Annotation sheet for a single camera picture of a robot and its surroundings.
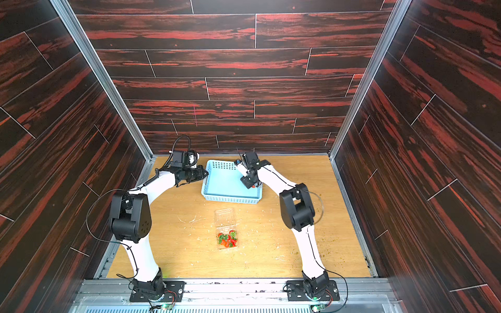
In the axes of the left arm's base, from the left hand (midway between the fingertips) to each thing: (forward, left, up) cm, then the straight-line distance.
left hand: (209, 172), depth 98 cm
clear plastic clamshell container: (-21, -9, -12) cm, 26 cm away
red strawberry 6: (-33, -12, -10) cm, 36 cm away
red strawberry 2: (-29, -9, -10) cm, 32 cm away
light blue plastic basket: (-2, -7, -5) cm, 9 cm away
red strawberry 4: (-32, -15, -11) cm, 36 cm away
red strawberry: (-7, -23, -1) cm, 24 cm away
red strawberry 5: (-32, -10, -11) cm, 35 cm away
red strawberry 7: (-30, -12, -10) cm, 34 cm away
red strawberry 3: (-28, -14, -9) cm, 32 cm away
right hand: (+2, -23, -5) cm, 23 cm away
